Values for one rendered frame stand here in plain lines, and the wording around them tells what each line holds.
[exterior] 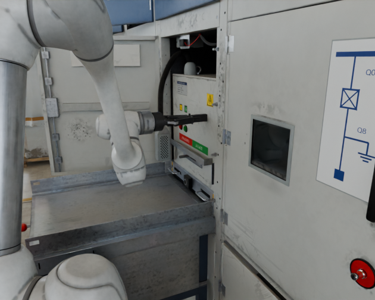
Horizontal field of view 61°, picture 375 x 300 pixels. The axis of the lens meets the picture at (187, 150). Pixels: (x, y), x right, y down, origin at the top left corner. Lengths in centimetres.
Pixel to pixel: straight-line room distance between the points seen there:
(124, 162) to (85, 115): 80
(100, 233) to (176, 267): 36
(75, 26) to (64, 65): 113
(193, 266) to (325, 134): 85
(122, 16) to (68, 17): 127
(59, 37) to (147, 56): 108
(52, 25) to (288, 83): 54
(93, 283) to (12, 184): 25
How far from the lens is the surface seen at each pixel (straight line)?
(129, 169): 108
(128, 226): 120
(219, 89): 114
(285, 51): 84
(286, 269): 96
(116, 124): 95
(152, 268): 131
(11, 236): 73
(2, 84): 71
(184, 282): 142
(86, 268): 68
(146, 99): 177
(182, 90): 155
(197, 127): 141
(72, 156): 189
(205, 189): 140
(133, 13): 187
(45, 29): 71
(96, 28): 70
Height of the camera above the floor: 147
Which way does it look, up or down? 16 degrees down
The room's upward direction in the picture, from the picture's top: straight up
